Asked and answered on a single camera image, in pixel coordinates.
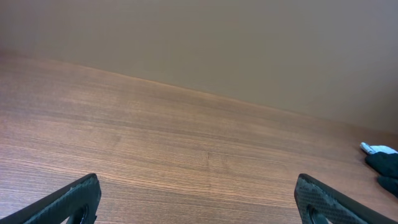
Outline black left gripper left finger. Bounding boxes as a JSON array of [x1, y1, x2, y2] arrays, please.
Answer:
[[1, 173, 101, 224]]

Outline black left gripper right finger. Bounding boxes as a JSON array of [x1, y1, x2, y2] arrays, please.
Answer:
[[294, 174, 397, 224]]

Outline light blue denim jeans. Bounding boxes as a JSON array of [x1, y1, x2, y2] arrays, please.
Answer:
[[360, 142, 397, 155]]

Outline dark garment under jeans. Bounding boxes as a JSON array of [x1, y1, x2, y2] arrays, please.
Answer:
[[365, 152, 397, 197]]

